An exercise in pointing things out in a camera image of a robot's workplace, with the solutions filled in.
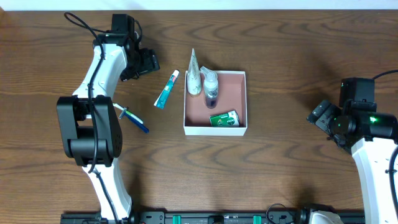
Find red green Colgate toothpaste tube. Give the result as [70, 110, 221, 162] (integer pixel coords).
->
[154, 70, 180, 109]

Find white leaf-print lotion tube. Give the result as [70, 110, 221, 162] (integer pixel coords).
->
[187, 49, 201, 96]

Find green and white toothbrush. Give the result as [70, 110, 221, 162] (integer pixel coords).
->
[113, 103, 144, 124]

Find blue disposable razor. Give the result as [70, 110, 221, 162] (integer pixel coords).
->
[123, 116, 149, 133]

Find clear pump spray bottle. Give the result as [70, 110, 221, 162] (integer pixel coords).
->
[200, 66, 218, 109]

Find white box with red interior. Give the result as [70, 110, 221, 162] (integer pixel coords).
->
[183, 70, 248, 136]

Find green and white soap packet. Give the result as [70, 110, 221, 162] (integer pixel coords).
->
[209, 110, 239, 128]

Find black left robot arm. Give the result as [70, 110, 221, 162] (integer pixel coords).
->
[56, 32, 159, 223]

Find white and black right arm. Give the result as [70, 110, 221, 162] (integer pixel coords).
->
[307, 100, 397, 223]

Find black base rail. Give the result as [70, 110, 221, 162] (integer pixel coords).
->
[60, 211, 295, 224]

